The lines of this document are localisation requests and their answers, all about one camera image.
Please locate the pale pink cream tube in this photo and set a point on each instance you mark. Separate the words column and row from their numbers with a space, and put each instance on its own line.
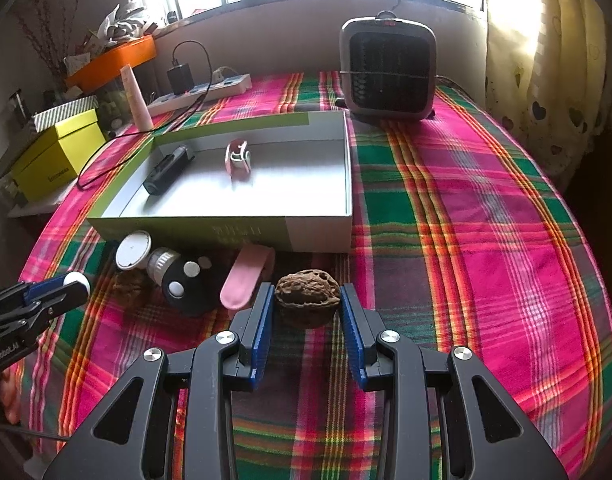
column 136, row 95

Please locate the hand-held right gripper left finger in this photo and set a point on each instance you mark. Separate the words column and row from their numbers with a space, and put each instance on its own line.
column 261, row 340

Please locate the cream heart print curtain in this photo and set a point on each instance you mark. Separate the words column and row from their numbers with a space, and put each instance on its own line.
column 551, row 60

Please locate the black charger plug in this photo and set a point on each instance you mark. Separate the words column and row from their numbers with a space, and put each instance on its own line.
column 178, row 79

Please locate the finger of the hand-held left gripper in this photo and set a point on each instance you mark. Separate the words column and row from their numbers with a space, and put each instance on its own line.
column 46, row 289
column 56, row 305

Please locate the small white round cap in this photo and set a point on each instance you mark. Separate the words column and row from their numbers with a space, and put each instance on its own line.
column 77, row 282

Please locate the dried branches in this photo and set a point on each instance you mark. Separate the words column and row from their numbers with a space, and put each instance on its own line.
column 41, row 45

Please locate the black round gadget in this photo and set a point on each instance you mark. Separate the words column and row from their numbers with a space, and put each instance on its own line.
column 186, row 295

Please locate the black rectangular device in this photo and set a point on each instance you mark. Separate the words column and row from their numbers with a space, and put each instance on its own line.
column 168, row 167

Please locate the yellow box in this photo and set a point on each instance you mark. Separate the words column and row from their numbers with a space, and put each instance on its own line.
column 61, row 155

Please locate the pink green plaid tablecloth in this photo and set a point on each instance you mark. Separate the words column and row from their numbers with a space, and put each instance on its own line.
column 461, row 210

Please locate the brown walnut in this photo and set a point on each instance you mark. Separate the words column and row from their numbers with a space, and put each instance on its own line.
column 128, row 290
column 306, row 290

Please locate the white and green spool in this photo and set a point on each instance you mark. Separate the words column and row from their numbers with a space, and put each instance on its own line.
column 133, row 250

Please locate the silver round jar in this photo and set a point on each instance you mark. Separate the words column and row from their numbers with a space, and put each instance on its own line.
column 162, row 264

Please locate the white power strip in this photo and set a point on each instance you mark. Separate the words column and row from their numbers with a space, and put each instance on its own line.
column 221, row 87

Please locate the green and white cardboard box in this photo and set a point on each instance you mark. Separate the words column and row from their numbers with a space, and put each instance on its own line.
column 286, row 180

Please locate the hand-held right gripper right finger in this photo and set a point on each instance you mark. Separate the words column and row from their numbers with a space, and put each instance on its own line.
column 351, row 340

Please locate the grey space heater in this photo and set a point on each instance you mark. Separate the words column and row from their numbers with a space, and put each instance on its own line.
column 388, row 72

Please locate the pale artificial plant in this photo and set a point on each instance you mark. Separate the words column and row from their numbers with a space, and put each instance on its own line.
column 121, row 22

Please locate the orange box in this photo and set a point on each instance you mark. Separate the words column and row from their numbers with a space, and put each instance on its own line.
column 116, row 60

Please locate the person's left hand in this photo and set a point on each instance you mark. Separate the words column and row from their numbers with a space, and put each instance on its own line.
column 11, row 395

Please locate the striped grey box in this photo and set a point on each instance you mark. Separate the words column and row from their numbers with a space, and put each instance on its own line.
column 61, row 112

